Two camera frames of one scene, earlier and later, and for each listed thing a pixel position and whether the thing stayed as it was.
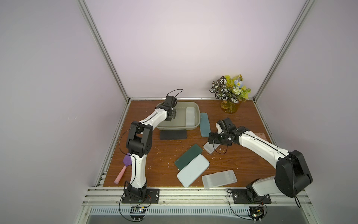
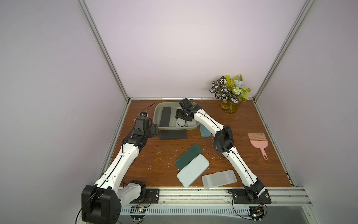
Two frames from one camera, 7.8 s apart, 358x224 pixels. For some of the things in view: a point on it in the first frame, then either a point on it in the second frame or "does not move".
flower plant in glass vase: [230, 91] does not move
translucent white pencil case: [210, 148] → [180, 122]
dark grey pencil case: [173, 134] does not move
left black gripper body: [173, 112] → [151, 131]
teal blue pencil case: [204, 125] does not move
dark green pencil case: [188, 156] does not move
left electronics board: [137, 213] does not move
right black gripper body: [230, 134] → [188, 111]
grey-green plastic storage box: [178, 122] does not move
